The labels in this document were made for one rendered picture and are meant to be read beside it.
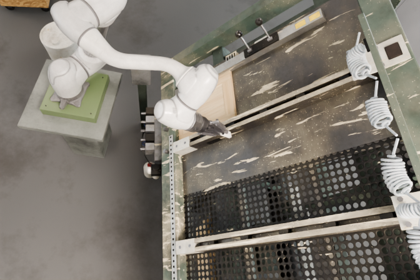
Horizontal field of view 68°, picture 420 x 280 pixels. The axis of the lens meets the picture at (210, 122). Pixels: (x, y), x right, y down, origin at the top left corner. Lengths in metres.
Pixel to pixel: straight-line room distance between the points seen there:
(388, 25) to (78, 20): 1.16
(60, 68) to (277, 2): 1.20
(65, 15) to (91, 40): 0.13
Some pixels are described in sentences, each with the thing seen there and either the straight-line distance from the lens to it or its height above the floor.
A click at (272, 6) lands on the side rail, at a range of 1.78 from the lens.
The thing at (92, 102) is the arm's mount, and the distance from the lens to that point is 2.06.
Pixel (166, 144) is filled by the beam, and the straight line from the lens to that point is 1.86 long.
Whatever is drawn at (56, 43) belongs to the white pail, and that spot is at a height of 0.38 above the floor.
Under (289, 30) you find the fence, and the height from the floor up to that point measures 1.51.
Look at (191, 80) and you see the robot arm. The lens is 1.17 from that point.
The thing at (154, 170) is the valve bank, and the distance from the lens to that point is 1.89.
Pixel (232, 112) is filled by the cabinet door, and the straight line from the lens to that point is 1.62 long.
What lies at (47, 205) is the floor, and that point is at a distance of 2.76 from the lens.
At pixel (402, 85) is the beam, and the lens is 1.23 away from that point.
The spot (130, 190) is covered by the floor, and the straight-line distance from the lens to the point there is 2.67.
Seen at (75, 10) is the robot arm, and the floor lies 1.61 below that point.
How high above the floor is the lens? 2.59
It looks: 62 degrees down
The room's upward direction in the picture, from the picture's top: 20 degrees clockwise
